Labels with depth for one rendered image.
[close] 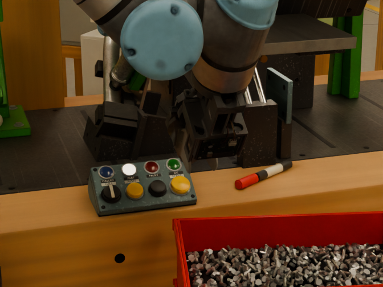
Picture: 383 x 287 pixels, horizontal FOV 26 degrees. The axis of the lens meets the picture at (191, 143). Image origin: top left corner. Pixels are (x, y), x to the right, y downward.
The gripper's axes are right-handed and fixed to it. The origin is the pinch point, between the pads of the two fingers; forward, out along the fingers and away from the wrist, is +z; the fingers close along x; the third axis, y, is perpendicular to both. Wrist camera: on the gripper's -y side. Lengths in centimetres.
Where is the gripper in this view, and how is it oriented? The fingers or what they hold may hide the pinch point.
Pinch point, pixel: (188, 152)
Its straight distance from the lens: 117.5
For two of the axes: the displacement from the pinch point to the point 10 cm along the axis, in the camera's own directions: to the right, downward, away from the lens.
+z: -1.7, 5.8, 7.9
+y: 2.4, 8.1, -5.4
